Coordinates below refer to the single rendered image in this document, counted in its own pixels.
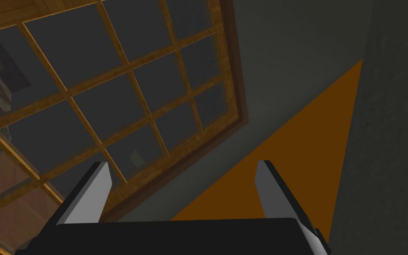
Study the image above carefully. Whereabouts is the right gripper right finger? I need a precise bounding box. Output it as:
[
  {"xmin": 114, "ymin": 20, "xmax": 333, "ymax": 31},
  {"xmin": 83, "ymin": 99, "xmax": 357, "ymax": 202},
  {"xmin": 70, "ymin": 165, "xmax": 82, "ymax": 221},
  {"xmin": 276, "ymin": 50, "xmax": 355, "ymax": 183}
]
[{"xmin": 254, "ymin": 160, "xmax": 319, "ymax": 236}]

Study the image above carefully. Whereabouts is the wooden glass-pane door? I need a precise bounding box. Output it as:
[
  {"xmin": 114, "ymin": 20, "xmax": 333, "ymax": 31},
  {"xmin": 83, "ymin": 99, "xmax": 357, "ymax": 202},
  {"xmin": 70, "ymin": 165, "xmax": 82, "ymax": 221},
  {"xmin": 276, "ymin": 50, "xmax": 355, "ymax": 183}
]
[{"xmin": 0, "ymin": 0, "xmax": 250, "ymax": 255}]

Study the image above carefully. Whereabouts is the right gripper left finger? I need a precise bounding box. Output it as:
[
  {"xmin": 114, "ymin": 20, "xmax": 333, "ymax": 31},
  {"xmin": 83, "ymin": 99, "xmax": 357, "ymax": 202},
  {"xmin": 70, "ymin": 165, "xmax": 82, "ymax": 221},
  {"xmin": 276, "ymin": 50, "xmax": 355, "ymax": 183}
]
[{"xmin": 46, "ymin": 161, "xmax": 113, "ymax": 228}]

